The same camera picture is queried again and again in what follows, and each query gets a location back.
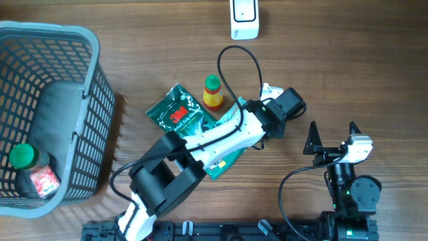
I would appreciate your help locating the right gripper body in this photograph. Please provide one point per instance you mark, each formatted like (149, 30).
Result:
(328, 154)

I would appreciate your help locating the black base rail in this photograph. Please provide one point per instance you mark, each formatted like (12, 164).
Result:
(313, 230)

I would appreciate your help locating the sriracha chilli sauce bottle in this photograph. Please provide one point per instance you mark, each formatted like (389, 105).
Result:
(212, 95)

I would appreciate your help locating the grey plastic mesh basket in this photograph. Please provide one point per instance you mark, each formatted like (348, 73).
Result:
(56, 97)

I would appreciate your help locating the red square snack packet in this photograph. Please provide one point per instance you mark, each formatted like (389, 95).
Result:
(45, 181)

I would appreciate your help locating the white teal tissue packet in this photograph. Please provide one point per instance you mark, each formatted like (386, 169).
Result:
(232, 113)

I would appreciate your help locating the green lid glass jar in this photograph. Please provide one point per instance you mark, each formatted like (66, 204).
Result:
(26, 157)

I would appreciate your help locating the white barcode scanner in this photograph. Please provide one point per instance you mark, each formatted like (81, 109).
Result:
(244, 17)

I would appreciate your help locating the green 3M gloves packet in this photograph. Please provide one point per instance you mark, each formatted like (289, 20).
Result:
(180, 112)

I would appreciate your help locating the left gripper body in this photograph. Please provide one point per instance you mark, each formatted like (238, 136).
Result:
(281, 136)

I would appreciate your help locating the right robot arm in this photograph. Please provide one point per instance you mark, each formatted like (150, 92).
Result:
(354, 197)

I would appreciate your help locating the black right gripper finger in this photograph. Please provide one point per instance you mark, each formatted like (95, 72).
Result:
(313, 144)
(353, 129)

